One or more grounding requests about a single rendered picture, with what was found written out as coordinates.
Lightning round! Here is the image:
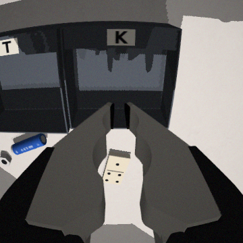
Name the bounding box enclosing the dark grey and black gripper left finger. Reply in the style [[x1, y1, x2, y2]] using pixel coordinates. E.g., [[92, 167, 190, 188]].
[[0, 102, 115, 243]]

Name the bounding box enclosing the cream domino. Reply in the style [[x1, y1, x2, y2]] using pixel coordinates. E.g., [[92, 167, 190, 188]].
[[103, 151, 130, 185]]

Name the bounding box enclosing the blue aa battery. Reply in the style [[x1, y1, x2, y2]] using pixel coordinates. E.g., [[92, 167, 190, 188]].
[[11, 134, 47, 155]]

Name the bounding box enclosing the grey hex nut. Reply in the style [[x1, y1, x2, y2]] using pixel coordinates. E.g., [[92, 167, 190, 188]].
[[0, 153, 12, 167]]

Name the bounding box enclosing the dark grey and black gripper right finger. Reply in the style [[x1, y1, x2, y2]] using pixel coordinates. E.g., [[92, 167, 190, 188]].
[[124, 102, 243, 243]]

